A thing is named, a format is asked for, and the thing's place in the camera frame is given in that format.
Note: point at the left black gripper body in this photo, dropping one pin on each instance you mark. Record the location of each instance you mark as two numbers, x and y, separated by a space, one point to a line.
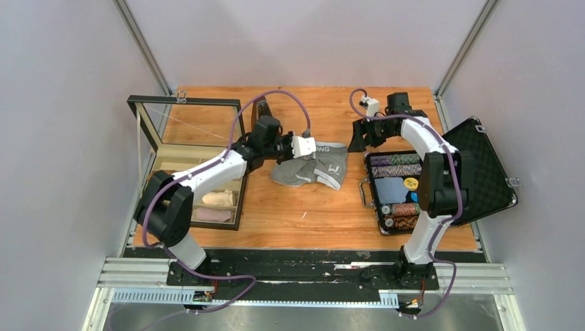
281 150

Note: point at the brown wooden metronome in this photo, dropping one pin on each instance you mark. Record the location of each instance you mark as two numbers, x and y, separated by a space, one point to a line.
260 108

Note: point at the black poker chip case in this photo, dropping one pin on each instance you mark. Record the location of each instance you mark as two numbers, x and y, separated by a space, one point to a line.
475 184

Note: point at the blue playing card deck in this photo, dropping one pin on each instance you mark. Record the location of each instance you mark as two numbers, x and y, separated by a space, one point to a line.
391 190

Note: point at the black glass-lid organizer box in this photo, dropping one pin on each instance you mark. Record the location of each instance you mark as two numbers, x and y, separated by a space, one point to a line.
186 131

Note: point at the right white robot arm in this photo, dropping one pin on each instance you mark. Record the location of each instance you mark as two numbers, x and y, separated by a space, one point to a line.
445 182

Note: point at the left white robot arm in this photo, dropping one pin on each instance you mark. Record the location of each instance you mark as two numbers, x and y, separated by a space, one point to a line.
165 208

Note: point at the yellow dealer chip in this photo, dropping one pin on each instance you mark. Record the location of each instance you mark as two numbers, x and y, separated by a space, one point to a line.
411 183

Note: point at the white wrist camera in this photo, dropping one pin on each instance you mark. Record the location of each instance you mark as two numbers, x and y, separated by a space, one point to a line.
370 105
303 146

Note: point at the grey underwear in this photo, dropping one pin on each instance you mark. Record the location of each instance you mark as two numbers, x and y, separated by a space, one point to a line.
328 165

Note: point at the pink rolled cloth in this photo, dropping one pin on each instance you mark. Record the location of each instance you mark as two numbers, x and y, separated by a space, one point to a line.
212 215

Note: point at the beige rolled cloth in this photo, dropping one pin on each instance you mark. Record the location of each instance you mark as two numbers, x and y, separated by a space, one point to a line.
224 198

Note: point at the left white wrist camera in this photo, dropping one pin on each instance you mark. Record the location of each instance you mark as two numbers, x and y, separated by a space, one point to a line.
303 146

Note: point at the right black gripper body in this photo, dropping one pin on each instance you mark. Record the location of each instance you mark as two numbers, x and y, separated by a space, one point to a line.
379 131

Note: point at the white slotted cable duct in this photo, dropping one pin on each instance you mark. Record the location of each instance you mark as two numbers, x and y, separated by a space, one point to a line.
260 297

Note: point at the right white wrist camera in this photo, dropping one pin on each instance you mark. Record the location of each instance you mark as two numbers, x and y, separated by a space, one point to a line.
370 105

